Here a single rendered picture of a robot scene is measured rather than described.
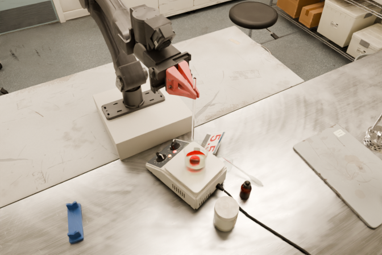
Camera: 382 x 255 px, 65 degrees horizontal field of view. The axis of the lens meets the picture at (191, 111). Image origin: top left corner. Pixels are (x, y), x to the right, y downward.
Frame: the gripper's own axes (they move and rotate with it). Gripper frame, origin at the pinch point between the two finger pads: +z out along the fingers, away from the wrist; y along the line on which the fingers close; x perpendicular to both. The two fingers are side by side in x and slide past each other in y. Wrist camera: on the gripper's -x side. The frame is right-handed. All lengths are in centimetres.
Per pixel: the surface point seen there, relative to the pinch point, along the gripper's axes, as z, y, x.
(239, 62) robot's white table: -32, 50, 36
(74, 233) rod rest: -4.2, -32.6, 31.2
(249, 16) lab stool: -87, 118, 64
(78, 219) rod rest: -8.0, -30.5, 33.4
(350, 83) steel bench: 5, 74, 34
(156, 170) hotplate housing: -6.1, -7.8, 29.5
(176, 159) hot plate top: -3.4, -2.7, 25.6
